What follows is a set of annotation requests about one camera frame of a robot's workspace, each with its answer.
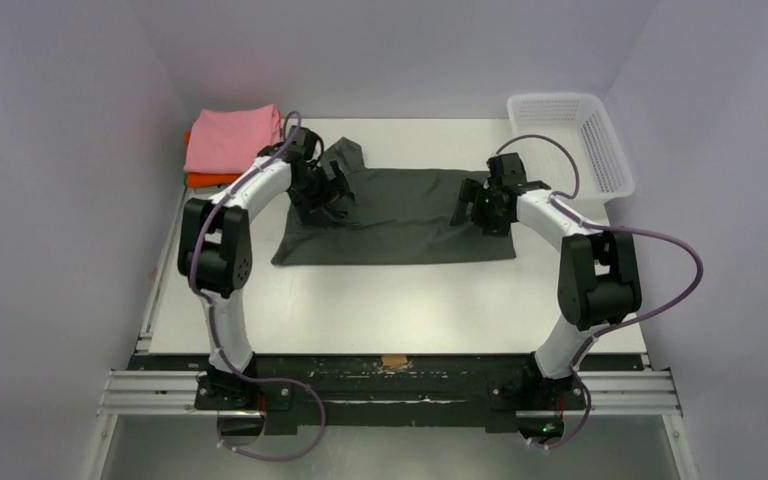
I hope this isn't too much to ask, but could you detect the folded orange t shirt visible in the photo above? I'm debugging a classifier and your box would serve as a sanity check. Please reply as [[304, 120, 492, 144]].
[[184, 129, 250, 188]]

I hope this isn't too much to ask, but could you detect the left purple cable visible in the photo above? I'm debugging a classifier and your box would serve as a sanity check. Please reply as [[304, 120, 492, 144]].
[[186, 110, 327, 463]]

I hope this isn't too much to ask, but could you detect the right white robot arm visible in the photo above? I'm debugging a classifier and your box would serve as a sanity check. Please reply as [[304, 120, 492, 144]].
[[450, 154, 642, 407]]

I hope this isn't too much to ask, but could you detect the white plastic basket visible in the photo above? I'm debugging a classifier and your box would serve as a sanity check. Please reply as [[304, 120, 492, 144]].
[[506, 93, 636, 203]]

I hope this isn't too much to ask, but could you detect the dark grey t shirt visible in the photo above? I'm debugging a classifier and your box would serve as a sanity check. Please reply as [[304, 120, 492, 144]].
[[271, 137, 516, 267]]

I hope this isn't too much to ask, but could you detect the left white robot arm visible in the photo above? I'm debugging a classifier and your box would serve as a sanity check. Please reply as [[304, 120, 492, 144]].
[[177, 126, 354, 411]]

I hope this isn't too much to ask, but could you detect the brown tape piece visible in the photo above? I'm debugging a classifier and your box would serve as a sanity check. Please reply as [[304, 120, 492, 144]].
[[381, 354, 410, 371]]

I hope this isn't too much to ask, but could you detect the folded pink t shirt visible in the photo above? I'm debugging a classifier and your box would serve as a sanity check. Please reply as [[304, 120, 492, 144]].
[[184, 104, 281, 174]]

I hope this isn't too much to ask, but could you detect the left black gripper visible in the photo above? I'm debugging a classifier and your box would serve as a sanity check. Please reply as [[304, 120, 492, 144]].
[[288, 159, 355, 226]]

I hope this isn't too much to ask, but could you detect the black mounting base plate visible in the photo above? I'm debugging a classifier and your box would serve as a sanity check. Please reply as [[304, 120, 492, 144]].
[[116, 354, 661, 439]]

